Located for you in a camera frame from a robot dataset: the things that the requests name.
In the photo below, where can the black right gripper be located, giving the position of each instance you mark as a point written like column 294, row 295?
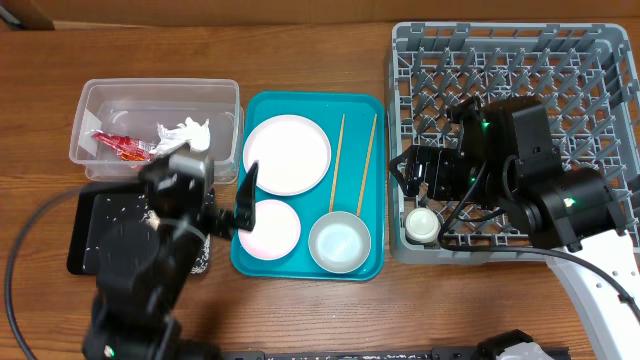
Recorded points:
column 438, row 157

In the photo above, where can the pink bowl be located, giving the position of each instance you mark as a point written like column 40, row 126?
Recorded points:
column 276, row 232

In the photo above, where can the white paper cup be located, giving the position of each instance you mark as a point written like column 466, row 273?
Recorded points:
column 422, row 226

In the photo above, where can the white tissue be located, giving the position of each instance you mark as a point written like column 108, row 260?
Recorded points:
column 196, row 136

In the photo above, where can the grey bowl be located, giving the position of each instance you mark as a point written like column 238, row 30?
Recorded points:
column 339, row 242

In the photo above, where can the red snack wrapper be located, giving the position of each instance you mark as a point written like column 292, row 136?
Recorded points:
column 126, row 148

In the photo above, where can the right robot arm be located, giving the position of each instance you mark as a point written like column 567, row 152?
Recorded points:
column 506, row 163

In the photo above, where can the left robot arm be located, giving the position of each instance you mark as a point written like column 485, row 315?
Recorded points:
column 143, row 269

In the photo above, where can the grey dishwasher rack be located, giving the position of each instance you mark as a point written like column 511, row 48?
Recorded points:
column 584, row 74

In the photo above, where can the right wooden chopstick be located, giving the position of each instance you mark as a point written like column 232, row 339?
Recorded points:
column 366, row 166

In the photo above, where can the white round plate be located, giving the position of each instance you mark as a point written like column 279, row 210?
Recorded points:
column 293, row 154

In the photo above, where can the teal plastic tray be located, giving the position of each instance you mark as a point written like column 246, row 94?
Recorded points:
column 326, row 110

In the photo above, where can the black tray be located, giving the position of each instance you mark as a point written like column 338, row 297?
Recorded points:
column 98, row 211

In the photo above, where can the clear plastic bin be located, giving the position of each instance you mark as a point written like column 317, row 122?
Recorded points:
column 137, row 107

